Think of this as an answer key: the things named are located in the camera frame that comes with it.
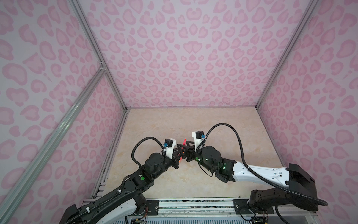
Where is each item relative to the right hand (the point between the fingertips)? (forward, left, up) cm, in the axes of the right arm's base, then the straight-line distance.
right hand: (181, 143), depth 70 cm
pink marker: (+1, -1, -1) cm, 2 cm away
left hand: (-1, -1, -3) cm, 3 cm away
